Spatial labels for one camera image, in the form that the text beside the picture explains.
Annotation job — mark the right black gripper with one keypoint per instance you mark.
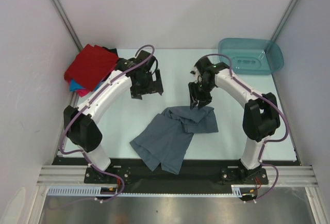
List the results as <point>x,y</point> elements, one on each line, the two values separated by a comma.
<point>194,96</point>

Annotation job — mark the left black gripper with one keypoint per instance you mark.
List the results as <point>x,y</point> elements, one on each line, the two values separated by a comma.
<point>154,86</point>

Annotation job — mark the grey blue polo shirt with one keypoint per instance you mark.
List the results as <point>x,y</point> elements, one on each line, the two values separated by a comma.
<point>165,140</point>

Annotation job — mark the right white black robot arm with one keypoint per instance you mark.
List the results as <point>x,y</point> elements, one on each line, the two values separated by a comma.
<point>260,116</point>

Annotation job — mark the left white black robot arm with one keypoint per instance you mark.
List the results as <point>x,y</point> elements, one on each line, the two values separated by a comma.
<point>84,131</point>

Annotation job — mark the black folded t shirt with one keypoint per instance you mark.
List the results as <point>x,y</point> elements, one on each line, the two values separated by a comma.
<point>111,53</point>

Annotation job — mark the red folded t shirt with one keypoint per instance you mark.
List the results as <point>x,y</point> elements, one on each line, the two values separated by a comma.
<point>90,67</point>

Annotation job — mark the teal transparent plastic bin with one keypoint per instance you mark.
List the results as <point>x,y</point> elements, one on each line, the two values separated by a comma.
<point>252,56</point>

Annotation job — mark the pink folded t shirt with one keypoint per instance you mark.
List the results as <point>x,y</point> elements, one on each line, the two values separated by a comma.
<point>82,92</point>

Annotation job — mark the blue folded t shirt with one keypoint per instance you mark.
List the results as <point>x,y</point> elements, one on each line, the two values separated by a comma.
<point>74,86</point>

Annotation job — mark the left aluminium side rail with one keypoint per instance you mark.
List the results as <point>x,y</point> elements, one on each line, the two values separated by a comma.
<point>68,114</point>

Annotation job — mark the aluminium side rail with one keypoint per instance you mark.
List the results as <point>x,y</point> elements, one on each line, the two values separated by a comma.
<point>285,105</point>
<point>68,114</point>

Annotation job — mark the right aluminium side rail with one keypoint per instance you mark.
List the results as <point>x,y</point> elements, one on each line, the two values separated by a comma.
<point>285,105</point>

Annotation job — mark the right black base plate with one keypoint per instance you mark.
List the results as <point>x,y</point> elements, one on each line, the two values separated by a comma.
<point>242,176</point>

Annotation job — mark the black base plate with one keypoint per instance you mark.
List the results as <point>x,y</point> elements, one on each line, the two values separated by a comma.
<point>242,176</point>
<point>93,176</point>

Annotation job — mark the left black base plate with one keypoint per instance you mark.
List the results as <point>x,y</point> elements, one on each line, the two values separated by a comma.
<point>93,176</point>

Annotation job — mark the right grey cable duct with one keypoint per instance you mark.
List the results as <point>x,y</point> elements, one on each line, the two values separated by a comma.
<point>245,190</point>

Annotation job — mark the grey cable duct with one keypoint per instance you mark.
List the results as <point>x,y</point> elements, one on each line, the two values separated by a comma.
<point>245,190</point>
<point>91,191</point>

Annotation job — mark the aluminium front frame rail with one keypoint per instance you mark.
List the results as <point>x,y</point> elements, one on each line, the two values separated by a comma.
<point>288,176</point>

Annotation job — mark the left aluminium corner post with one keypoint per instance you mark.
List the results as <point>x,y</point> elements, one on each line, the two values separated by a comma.
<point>67,23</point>

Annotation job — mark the aluminium corner post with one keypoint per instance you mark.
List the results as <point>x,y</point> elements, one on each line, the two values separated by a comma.
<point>67,23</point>
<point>284,19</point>

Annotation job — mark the left grey cable duct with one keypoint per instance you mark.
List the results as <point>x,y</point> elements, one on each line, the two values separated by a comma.
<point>91,191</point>

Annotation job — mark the right aluminium corner post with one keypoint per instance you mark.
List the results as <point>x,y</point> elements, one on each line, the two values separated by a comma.
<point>284,19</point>

